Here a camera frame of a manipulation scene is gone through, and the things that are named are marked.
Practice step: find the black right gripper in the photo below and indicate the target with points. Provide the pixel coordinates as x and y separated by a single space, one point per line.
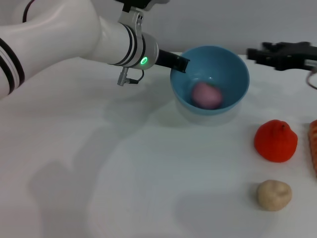
294 57

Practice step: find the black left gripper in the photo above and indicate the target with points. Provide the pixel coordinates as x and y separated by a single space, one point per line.
164 58

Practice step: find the pink peach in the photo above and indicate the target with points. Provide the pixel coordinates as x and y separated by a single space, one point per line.
206 96

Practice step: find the blue bowl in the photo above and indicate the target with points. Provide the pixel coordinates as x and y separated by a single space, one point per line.
223 72

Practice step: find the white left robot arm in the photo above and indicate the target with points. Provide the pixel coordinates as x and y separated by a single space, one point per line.
62 39

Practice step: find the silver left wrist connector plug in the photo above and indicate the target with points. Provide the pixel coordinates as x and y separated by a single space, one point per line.
123 78

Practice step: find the orange red fruit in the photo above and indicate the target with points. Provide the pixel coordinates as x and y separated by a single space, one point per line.
275 142

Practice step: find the orange striped food piece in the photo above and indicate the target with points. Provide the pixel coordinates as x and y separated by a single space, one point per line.
313 146

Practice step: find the beige potato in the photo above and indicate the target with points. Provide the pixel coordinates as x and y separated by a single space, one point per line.
273 196

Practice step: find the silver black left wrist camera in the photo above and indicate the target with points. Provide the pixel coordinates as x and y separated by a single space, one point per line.
138 3

